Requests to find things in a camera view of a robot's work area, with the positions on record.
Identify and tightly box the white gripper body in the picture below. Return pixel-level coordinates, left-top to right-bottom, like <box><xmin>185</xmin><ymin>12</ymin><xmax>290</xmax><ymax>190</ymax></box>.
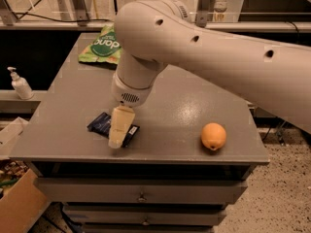
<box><xmin>111</xmin><ymin>73</ymin><xmax>152</xmax><ymax>107</ymax></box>

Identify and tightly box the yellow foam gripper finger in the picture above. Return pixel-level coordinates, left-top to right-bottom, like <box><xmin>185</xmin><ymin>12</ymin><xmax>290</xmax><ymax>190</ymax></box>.
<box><xmin>108</xmin><ymin>105</ymin><xmax>135</xmax><ymax>149</ymax></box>

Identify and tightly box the dark blue snack bar wrapper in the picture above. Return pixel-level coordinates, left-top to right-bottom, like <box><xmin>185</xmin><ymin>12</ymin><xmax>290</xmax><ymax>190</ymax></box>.
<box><xmin>86</xmin><ymin>113</ymin><xmax>140</xmax><ymax>148</ymax></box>

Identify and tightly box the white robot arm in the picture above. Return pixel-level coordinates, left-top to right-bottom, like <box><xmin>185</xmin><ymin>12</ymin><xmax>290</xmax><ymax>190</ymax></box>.
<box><xmin>112</xmin><ymin>0</ymin><xmax>311</xmax><ymax>133</ymax></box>

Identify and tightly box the green snack pouch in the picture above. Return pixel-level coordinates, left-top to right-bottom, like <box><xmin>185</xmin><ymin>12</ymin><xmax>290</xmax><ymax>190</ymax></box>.
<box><xmin>78</xmin><ymin>25</ymin><xmax>121</xmax><ymax>64</ymax></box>

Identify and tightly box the grey drawer cabinet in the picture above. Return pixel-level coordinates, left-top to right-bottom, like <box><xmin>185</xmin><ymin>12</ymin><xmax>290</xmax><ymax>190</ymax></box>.
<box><xmin>12</xmin><ymin>33</ymin><xmax>269</xmax><ymax>233</ymax></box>

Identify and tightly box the top drawer knob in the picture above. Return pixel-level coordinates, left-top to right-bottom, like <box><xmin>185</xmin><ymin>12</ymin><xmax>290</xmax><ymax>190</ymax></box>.
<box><xmin>137</xmin><ymin>193</ymin><xmax>147</xmax><ymax>203</ymax></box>

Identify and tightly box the drawer knob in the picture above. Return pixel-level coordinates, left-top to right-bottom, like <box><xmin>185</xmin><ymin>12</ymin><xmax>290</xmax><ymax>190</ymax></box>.
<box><xmin>142</xmin><ymin>219</ymin><xmax>150</xmax><ymax>226</ymax></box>
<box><xmin>137</xmin><ymin>193</ymin><xmax>147</xmax><ymax>203</ymax></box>

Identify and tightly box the orange round fruit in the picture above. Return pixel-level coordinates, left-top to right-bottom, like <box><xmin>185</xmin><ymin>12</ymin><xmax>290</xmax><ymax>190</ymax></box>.
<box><xmin>200</xmin><ymin>123</ymin><xmax>226</xmax><ymax>150</ymax></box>

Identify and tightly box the white pump dispenser bottle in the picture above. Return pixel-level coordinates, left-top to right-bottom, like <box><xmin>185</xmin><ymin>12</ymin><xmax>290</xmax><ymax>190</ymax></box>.
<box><xmin>7</xmin><ymin>67</ymin><xmax>34</xmax><ymax>100</ymax></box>

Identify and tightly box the cardboard box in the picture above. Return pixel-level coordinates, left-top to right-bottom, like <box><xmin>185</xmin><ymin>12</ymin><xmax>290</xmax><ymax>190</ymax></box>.
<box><xmin>0</xmin><ymin>117</ymin><xmax>50</xmax><ymax>233</ymax></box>

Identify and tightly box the black cable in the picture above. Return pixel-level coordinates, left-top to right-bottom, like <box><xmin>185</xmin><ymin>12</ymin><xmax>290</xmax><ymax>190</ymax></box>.
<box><xmin>13</xmin><ymin>12</ymin><xmax>111</xmax><ymax>23</ymax></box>

